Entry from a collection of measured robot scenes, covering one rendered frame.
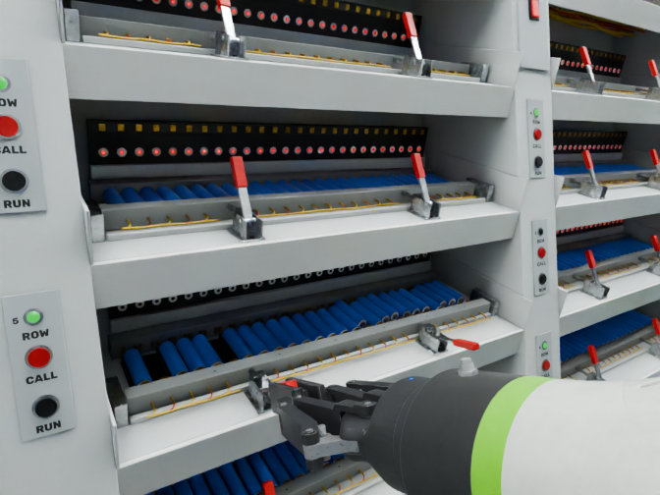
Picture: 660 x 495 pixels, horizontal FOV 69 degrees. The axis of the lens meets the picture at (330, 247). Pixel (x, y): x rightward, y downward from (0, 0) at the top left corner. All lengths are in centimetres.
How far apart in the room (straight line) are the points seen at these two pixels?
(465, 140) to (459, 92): 16
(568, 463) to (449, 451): 6
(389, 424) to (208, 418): 28
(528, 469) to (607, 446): 4
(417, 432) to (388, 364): 38
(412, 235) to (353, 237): 10
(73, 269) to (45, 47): 19
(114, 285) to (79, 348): 6
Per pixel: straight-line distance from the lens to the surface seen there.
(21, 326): 47
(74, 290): 47
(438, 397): 28
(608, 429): 22
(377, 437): 32
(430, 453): 28
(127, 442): 54
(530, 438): 24
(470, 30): 89
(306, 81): 57
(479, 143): 85
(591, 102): 100
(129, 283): 48
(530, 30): 86
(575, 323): 97
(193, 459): 55
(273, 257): 53
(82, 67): 49
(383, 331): 68
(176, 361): 60
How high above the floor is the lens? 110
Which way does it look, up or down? 6 degrees down
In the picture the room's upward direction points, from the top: 5 degrees counter-clockwise
